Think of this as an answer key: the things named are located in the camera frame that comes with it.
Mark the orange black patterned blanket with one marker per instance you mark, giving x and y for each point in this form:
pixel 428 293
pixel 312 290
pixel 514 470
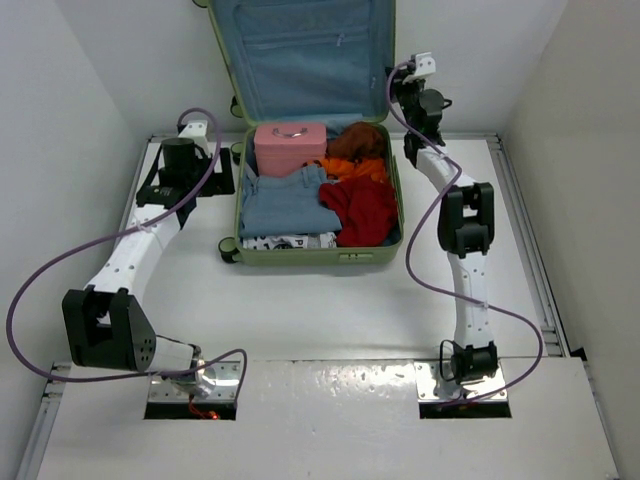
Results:
pixel 339 169

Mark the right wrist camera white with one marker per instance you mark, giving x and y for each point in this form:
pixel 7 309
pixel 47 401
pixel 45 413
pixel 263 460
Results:
pixel 421 65

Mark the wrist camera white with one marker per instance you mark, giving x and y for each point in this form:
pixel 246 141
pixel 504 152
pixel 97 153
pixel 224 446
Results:
pixel 421 65
pixel 195 130

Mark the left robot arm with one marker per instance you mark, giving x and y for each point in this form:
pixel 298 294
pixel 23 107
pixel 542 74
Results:
pixel 105 323

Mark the brown towel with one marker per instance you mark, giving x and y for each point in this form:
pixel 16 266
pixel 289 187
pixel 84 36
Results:
pixel 358 141

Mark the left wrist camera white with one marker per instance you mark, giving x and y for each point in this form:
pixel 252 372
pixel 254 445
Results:
pixel 195 130

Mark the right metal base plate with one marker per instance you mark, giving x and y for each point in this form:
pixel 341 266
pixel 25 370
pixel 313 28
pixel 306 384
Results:
pixel 432 389

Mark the light blue jeans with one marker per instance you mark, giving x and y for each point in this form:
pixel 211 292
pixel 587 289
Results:
pixel 272 206

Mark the red shirt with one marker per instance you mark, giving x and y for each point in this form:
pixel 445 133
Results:
pixel 367 210

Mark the metal base plate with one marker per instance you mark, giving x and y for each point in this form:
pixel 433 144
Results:
pixel 432 389
pixel 216 384

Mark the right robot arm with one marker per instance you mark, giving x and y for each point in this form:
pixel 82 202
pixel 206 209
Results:
pixel 465 227

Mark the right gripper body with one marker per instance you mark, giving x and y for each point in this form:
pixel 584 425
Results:
pixel 407 94

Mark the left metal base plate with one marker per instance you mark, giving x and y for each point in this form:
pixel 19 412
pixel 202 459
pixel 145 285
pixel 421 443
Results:
pixel 216 384

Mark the light green suitcase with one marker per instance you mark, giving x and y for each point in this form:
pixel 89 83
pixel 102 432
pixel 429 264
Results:
pixel 323 61

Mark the newspaper print white cloth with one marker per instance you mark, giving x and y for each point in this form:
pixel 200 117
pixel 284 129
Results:
pixel 281 242

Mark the pink cosmetic case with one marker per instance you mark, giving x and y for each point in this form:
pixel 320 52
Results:
pixel 283 148

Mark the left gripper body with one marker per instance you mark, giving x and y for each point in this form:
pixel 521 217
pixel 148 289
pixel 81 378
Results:
pixel 217 182

